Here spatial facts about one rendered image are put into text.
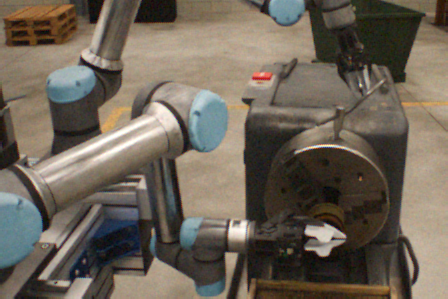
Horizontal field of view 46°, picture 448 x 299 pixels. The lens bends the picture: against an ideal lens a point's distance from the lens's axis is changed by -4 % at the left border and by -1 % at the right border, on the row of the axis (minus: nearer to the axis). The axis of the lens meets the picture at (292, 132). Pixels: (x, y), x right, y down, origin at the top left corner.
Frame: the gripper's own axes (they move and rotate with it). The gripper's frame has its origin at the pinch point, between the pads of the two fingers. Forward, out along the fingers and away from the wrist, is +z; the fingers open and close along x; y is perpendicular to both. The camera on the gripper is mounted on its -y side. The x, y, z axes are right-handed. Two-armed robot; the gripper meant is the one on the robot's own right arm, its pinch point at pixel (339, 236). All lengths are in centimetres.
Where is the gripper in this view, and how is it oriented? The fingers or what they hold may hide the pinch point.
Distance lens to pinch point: 121.6
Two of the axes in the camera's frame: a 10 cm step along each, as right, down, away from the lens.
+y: -0.7, 3.7, -9.3
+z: 10.0, 0.4, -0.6
